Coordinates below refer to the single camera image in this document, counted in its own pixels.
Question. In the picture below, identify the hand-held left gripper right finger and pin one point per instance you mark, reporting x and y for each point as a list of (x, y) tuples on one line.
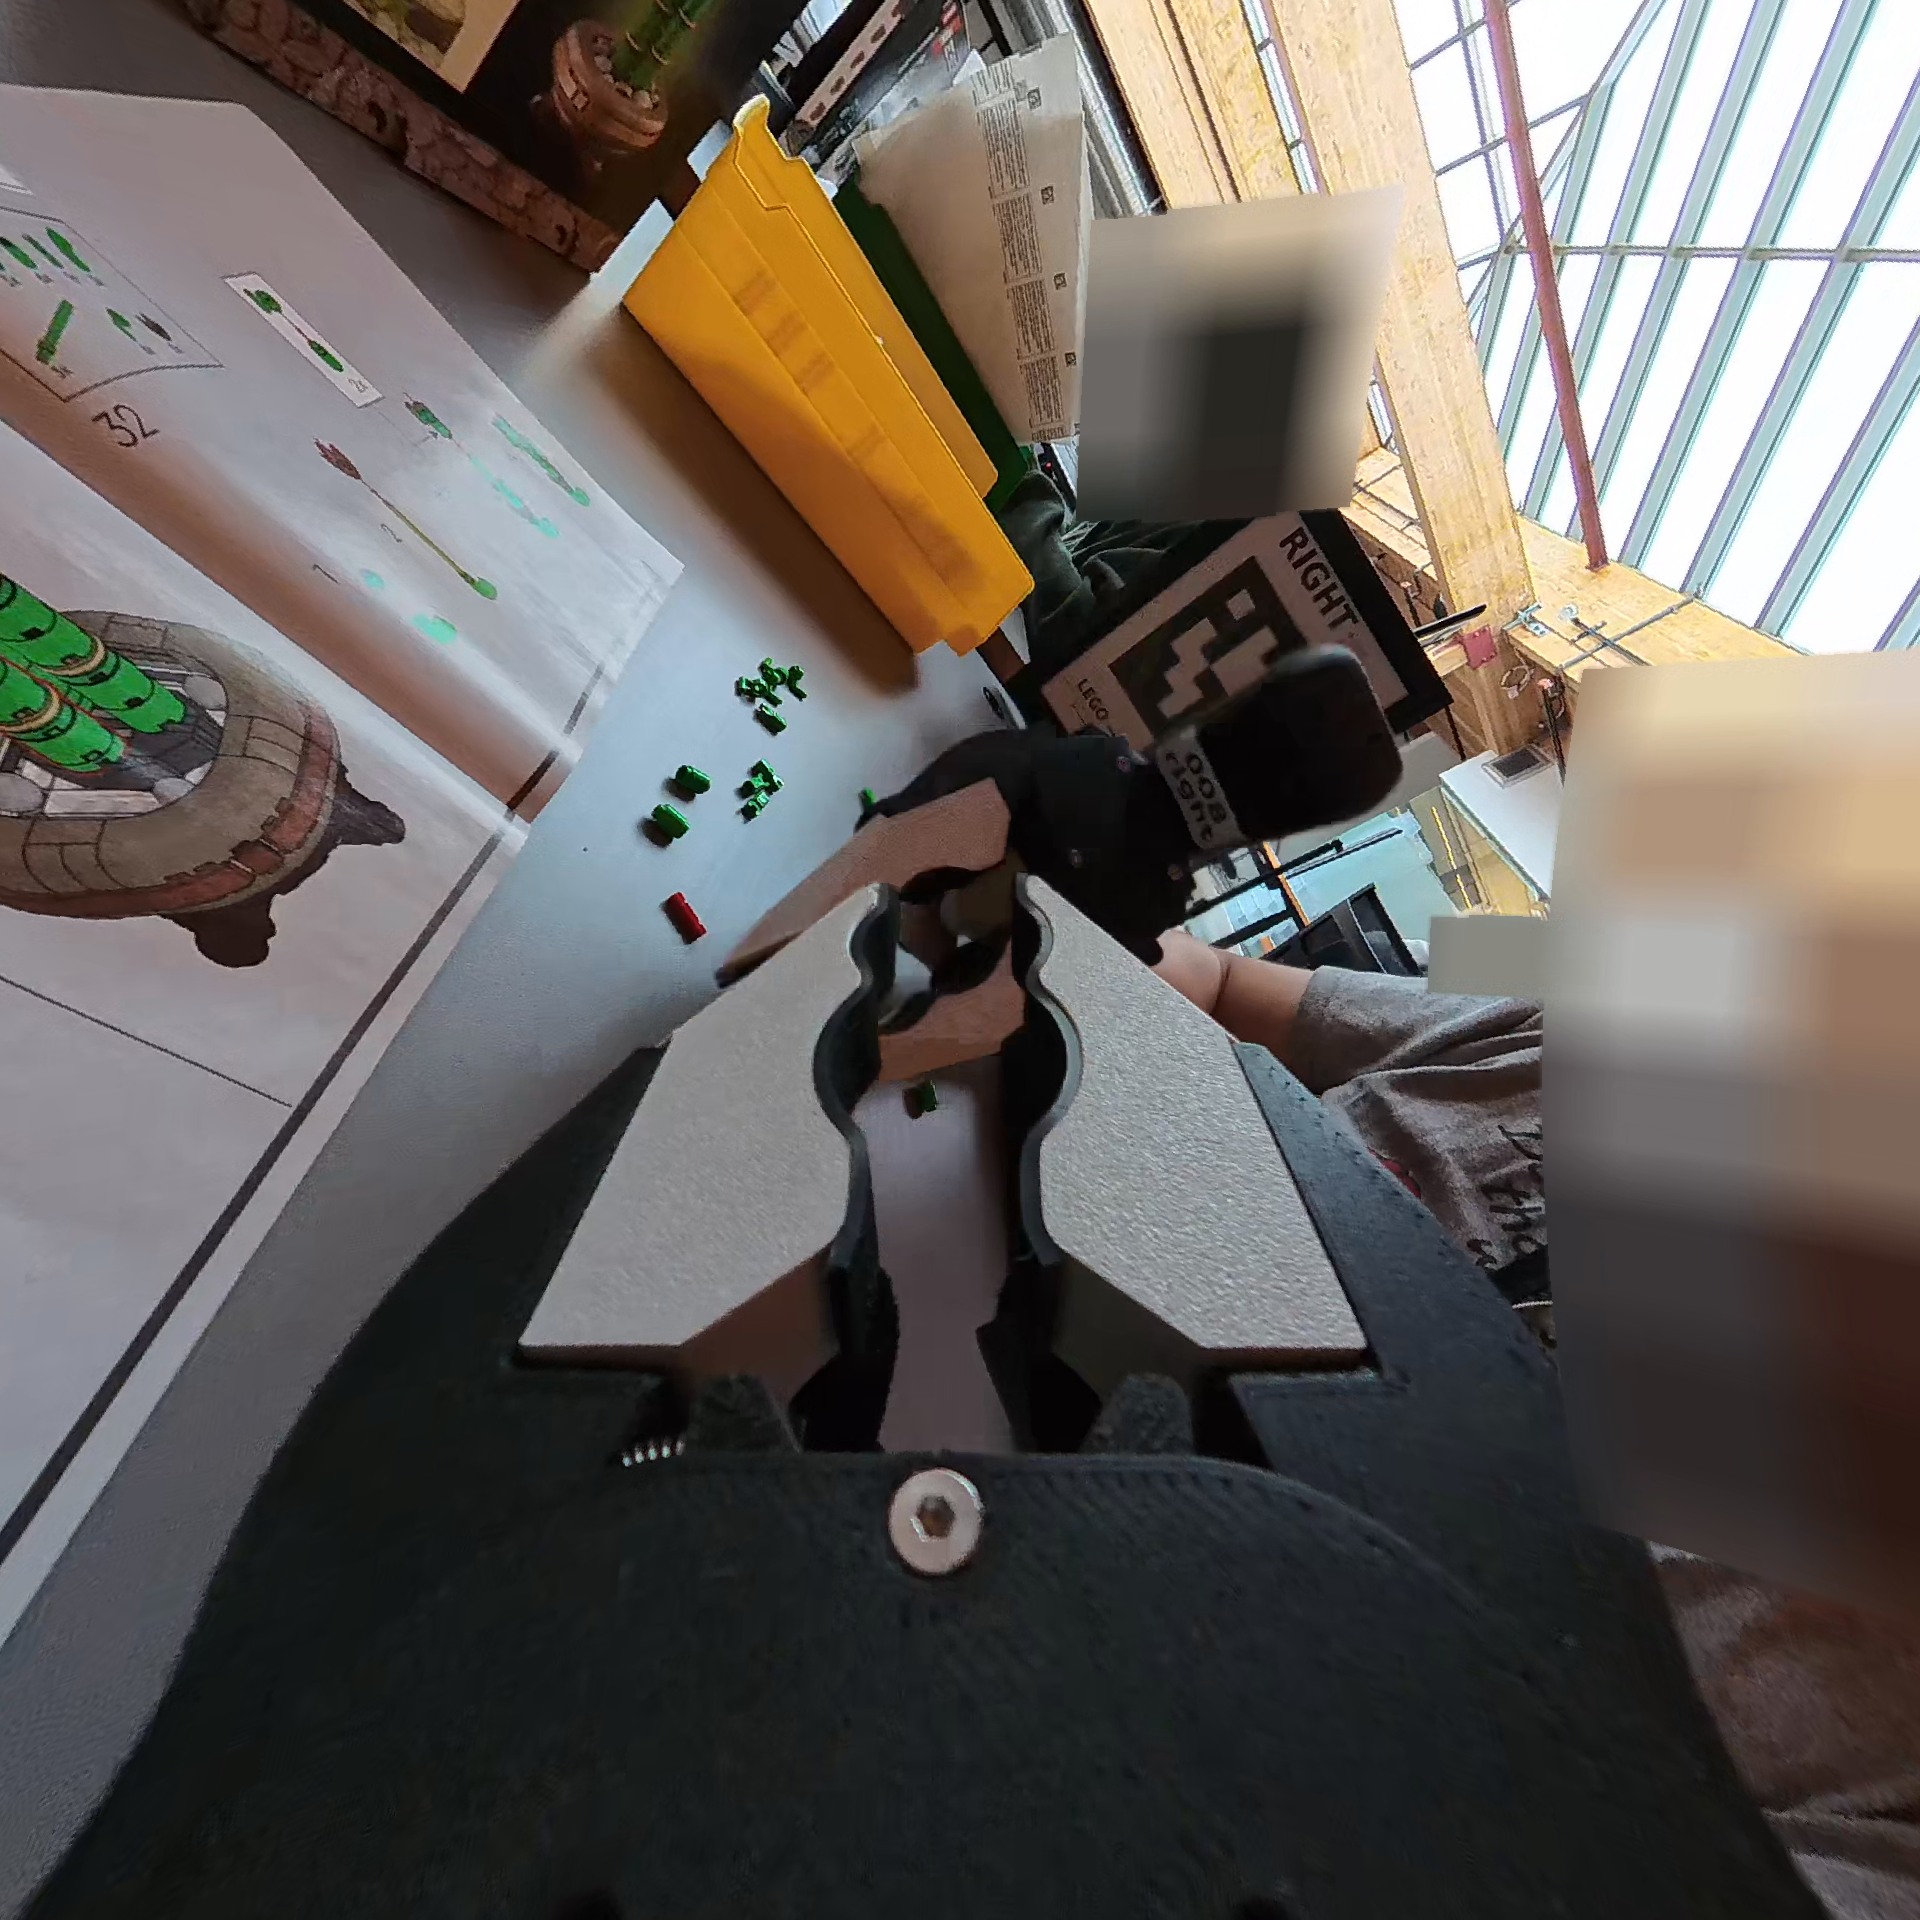
[(1188, 1204)]

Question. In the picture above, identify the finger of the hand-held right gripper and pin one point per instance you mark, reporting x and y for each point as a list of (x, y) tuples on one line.
[(887, 866), (957, 1036)]

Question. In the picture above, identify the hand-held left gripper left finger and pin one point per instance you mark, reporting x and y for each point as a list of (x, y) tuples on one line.
[(687, 1204)]

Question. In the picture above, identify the pile of green lego clips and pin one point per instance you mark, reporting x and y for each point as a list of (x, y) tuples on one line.
[(774, 686)]

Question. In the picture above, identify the person's right forearm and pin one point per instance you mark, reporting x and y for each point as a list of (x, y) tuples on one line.
[(1241, 995)]

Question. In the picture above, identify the red lego pin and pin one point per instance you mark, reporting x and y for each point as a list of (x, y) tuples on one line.
[(683, 912)]

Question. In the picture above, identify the lego instruction booklet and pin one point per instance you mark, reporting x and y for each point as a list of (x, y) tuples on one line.
[(222, 1127)]

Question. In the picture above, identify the black lego set box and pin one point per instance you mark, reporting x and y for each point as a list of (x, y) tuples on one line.
[(498, 136)]

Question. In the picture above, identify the dark green jacket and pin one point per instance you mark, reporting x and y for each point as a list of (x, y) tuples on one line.
[(1097, 579)]

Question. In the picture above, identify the black white marker placard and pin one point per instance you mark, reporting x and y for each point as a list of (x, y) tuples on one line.
[(1199, 615)]

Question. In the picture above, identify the person's grey printed shirt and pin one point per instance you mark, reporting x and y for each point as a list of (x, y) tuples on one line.
[(1422, 1081)]

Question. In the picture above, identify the yellow plastic bin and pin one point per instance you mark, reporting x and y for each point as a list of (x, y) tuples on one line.
[(825, 384)]

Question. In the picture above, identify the green plastic bin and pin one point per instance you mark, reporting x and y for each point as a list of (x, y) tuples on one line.
[(932, 331)]

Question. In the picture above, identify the red ceiling pipe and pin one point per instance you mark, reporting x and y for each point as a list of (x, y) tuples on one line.
[(1546, 296)]

